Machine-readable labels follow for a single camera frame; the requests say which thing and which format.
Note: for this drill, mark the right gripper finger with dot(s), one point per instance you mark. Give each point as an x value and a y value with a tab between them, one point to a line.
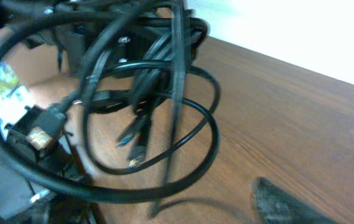
274	205

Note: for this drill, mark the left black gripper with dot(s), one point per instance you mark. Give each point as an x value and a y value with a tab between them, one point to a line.
75	40

